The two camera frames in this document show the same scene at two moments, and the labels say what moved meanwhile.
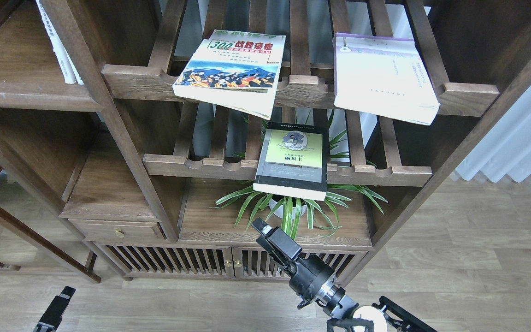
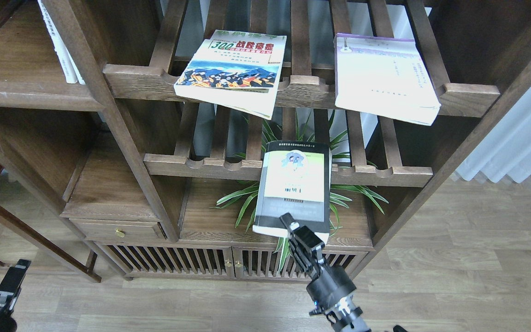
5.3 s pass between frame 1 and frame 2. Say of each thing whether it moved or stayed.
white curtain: stayed
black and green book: moved
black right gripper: moved
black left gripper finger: moved
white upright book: stayed
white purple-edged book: stayed
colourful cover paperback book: stayed
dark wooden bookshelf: stayed
